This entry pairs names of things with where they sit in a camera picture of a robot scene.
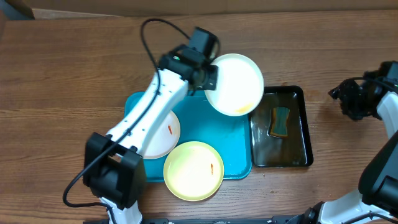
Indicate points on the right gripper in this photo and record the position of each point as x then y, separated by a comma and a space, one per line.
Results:
344, 96

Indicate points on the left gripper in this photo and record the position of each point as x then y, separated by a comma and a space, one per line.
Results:
212, 83

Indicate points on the white plate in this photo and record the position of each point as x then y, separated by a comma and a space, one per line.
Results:
165, 138
239, 86

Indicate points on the yellow green sponge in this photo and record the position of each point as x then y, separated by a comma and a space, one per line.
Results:
279, 122

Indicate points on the yellow green plate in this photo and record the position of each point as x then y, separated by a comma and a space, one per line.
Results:
193, 171

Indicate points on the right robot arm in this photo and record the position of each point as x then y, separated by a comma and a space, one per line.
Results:
376, 196

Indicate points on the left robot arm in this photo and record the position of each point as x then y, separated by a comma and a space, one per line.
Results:
114, 164

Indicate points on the blue plastic tray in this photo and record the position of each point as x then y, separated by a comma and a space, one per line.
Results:
228, 135

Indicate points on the black water tray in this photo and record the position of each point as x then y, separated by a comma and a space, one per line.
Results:
293, 151

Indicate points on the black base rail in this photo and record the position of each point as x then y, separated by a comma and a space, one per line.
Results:
274, 220

